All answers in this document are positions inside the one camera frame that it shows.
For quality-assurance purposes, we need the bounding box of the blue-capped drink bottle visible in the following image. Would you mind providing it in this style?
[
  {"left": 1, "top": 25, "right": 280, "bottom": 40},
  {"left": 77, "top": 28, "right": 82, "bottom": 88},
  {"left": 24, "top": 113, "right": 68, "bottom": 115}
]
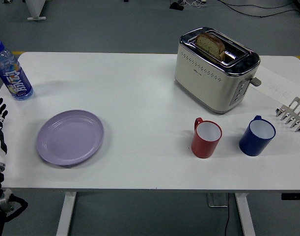
[{"left": 0, "top": 40, "right": 34, "bottom": 101}]

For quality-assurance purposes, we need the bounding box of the black table control panel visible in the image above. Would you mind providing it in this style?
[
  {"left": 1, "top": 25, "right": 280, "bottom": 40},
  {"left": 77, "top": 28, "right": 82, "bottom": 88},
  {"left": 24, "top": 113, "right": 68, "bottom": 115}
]
[{"left": 281, "top": 193, "right": 300, "bottom": 201}]

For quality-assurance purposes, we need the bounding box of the purple plate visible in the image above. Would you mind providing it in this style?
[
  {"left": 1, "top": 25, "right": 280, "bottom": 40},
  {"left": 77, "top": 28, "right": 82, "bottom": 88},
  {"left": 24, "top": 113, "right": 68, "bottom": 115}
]
[{"left": 36, "top": 109, "right": 105, "bottom": 166}]

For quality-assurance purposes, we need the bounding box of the cream silver toaster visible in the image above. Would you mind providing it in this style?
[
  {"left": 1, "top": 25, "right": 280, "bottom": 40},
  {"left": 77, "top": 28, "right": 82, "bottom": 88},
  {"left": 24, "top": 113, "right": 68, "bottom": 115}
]
[{"left": 174, "top": 26, "right": 262, "bottom": 114}]

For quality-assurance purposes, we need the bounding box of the black floor device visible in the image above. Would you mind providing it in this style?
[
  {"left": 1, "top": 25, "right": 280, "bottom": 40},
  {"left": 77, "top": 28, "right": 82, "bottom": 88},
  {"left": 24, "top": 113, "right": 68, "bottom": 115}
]
[{"left": 169, "top": 1, "right": 185, "bottom": 11}]

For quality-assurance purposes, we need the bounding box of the red mug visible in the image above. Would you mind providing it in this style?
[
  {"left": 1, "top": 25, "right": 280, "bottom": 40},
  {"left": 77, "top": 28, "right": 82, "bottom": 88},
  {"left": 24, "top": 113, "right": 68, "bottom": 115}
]
[{"left": 191, "top": 117, "right": 223, "bottom": 159}]

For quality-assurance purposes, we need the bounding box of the white paper sheet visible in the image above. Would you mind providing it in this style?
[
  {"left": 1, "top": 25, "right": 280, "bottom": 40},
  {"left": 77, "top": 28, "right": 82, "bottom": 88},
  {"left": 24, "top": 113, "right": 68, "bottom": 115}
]
[{"left": 250, "top": 64, "right": 300, "bottom": 107}]

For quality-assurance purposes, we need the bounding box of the white furniture foot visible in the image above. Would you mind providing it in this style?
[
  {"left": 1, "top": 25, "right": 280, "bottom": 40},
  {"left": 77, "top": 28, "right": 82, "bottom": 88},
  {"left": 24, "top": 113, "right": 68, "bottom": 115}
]
[{"left": 26, "top": 0, "right": 50, "bottom": 21}]

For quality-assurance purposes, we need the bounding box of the bread slice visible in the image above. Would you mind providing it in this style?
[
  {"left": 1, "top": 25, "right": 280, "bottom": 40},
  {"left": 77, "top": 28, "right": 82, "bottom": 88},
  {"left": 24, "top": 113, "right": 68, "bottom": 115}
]
[{"left": 195, "top": 32, "right": 226, "bottom": 62}]

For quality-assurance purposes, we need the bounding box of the black floor cable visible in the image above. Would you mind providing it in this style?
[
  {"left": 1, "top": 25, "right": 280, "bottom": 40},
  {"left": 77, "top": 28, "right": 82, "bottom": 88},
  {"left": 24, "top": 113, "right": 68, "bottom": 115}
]
[{"left": 219, "top": 0, "right": 300, "bottom": 18}]

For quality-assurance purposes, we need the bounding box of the blue mug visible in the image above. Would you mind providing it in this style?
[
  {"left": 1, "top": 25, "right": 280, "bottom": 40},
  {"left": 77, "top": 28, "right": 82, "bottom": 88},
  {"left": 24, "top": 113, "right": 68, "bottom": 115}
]
[{"left": 239, "top": 115, "right": 276, "bottom": 157}]

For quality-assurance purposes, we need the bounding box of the silver metal toast rack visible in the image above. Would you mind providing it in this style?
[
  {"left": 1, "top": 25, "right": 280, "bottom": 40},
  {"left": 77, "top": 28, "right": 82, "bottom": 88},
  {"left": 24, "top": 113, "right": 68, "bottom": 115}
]
[{"left": 274, "top": 96, "right": 300, "bottom": 133}]

